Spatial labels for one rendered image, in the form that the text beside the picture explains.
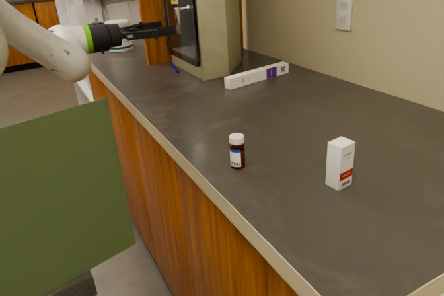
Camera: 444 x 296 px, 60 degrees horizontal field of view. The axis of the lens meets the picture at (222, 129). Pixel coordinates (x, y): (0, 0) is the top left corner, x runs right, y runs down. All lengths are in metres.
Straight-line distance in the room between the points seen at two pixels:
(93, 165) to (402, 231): 0.49
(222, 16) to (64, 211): 1.02
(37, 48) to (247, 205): 0.71
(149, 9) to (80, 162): 1.23
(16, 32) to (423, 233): 0.99
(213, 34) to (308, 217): 0.89
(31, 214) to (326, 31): 1.20
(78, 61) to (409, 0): 0.95
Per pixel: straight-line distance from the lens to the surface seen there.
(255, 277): 0.82
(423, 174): 0.87
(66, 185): 0.56
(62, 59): 1.16
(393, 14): 1.29
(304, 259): 0.62
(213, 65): 1.45
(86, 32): 1.30
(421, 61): 1.25
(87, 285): 0.65
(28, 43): 1.12
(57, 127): 0.53
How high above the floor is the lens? 1.36
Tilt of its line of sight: 24 degrees down
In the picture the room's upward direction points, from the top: 4 degrees counter-clockwise
